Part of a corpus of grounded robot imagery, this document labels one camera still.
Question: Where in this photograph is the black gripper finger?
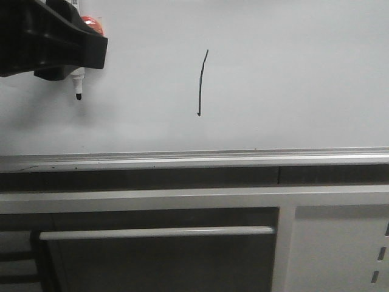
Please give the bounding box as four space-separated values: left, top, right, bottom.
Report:
34 65 79 81
1 1 108 77

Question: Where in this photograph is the white whiteboard marker black tip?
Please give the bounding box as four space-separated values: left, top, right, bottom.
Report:
68 0 86 102

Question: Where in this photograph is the red round magnet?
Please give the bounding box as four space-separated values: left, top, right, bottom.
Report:
81 16 104 37

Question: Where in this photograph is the black marker stroke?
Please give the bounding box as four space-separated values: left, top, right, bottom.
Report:
197 49 209 117

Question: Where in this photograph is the dark chair back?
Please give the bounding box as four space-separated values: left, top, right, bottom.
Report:
1 231 42 291

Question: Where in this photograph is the white whiteboard with aluminium frame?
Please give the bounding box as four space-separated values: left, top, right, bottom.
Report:
1 1 388 173

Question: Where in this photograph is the white rounded rail bar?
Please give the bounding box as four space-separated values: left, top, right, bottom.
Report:
39 226 276 241

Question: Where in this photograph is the white metal frame rack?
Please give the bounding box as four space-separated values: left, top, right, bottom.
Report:
1 184 388 291

